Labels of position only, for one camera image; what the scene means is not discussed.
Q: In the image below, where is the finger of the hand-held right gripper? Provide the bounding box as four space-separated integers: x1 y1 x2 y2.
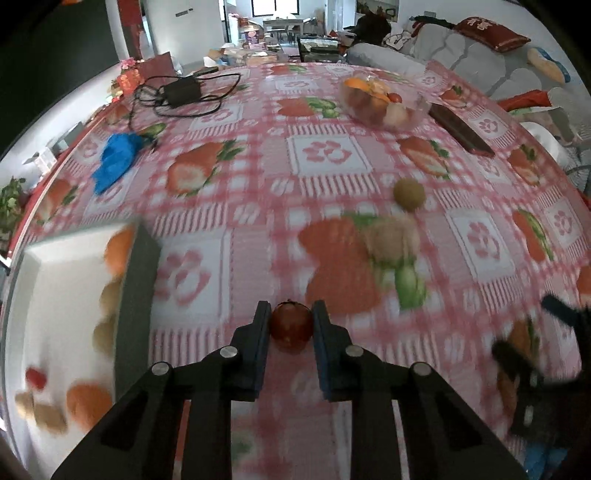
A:
542 295 591 337
492 339 543 385

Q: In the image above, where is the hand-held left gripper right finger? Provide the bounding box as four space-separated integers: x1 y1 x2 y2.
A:
312 300 527 480

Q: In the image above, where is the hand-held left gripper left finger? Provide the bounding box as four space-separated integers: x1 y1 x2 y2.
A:
51 301 272 480

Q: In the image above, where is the yellow-green round fruit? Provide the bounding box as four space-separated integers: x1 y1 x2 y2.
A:
91 318 116 356
99 281 123 317

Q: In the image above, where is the orange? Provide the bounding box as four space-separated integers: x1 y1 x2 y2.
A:
344 78 384 100
104 226 137 280
66 382 114 432

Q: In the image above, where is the white tray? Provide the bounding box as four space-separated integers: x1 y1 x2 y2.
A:
4 222 162 462

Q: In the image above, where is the tan round fruit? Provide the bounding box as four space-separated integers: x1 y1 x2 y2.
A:
34 404 69 435
15 391 37 418
385 104 414 129
367 217 421 261

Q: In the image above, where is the pink strawberry print tablecloth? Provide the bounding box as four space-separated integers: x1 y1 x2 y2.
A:
14 60 591 480

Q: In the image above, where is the green-brown round fruit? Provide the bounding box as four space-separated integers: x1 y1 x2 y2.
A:
393 178 426 212

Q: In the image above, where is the dark brown rectangular box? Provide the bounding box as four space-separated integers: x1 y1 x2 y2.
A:
428 102 496 157

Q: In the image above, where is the red cloth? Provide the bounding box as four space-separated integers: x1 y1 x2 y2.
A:
499 90 561 112

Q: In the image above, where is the crumpled blue cloth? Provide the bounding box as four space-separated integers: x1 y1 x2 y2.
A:
91 133 141 195

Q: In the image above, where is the clear bag of fruit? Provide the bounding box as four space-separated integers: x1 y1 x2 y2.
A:
339 76 430 130

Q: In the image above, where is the blue and yellow plush toy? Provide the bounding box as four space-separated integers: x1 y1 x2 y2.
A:
526 46 571 84

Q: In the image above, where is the grey sofa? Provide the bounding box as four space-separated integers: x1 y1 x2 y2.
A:
346 21 591 153

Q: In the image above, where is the red cushion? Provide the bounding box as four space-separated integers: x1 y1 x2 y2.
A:
455 16 532 52

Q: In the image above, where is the green potted plant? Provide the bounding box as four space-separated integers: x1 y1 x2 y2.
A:
0 178 28 241

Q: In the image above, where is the red gift box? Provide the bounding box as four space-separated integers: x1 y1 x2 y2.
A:
115 69 144 93

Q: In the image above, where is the black storage crate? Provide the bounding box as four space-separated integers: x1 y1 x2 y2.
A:
299 37 348 63

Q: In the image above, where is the dark red box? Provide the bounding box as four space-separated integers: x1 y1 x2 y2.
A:
139 53 174 77

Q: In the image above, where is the dining table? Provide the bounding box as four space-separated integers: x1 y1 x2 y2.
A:
262 16 305 44

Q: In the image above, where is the black bag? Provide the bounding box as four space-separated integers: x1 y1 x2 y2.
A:
353 11 393 47

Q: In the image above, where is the red hanging decoration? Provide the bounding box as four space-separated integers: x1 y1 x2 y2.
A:
117 0 141 58

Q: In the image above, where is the black television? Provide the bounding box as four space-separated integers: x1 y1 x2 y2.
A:
0 0 121 153

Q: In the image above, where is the black power adapter with cable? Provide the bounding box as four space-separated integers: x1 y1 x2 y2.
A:
127 71 242 130

